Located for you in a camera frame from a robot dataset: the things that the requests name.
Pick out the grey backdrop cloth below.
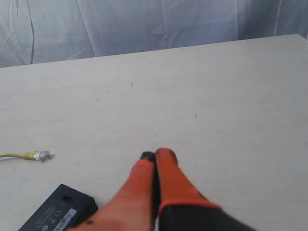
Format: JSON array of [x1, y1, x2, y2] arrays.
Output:
[[0, 0, 308, 67]]

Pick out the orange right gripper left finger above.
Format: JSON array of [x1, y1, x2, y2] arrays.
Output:
[[69, 152, 155, 231]]

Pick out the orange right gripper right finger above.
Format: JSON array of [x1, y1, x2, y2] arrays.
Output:
[[155, 148, 253, 231]]

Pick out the black network switch box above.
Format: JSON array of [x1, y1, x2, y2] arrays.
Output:
[[19, 184, 98, 231]]

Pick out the yellow ethernet cable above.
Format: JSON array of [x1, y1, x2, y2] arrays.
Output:
[[0, 150, 51, 162]]

